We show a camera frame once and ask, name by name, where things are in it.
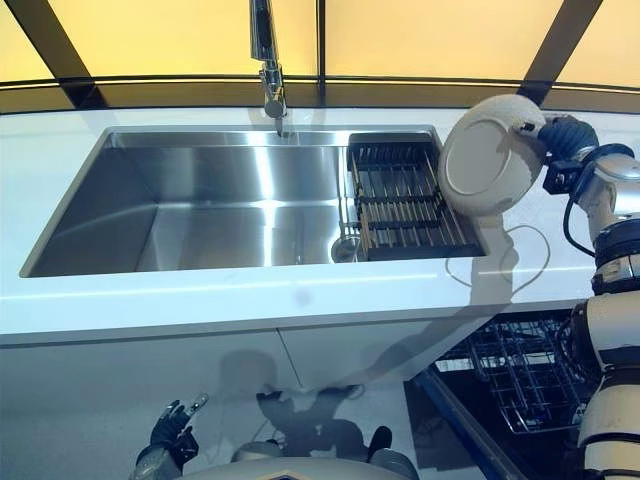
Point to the black dish drying rack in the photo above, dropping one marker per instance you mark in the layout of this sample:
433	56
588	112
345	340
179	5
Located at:
400	200

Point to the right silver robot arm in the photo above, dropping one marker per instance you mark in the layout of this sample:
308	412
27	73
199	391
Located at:
615	350

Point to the black right robot foot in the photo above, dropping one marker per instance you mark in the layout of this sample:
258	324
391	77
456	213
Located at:
382	442

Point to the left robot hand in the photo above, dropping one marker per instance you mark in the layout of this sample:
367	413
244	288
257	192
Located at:
172	425

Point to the beige round plate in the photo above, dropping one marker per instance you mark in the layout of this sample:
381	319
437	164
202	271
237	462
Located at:
480	160

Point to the chrome kitchen faucet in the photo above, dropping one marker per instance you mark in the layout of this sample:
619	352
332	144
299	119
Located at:
265	45

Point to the dark window frame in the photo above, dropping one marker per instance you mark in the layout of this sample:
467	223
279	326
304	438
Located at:
45	40

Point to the metal sink drain strainer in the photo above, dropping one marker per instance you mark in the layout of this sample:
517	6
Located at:
345	250

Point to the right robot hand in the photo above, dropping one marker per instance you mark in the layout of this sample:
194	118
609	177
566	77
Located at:
567	137

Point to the stainless steel sink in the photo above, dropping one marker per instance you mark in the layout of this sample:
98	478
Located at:
200	200

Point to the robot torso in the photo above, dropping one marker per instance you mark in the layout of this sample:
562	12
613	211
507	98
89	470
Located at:
300	470

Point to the wide white cabinet door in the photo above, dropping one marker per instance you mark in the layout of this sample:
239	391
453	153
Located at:
125	370

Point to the narrow white cabinet door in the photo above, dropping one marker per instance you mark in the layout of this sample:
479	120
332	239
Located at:
360	345

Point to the open dishwasher door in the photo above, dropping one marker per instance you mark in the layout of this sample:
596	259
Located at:
450	430

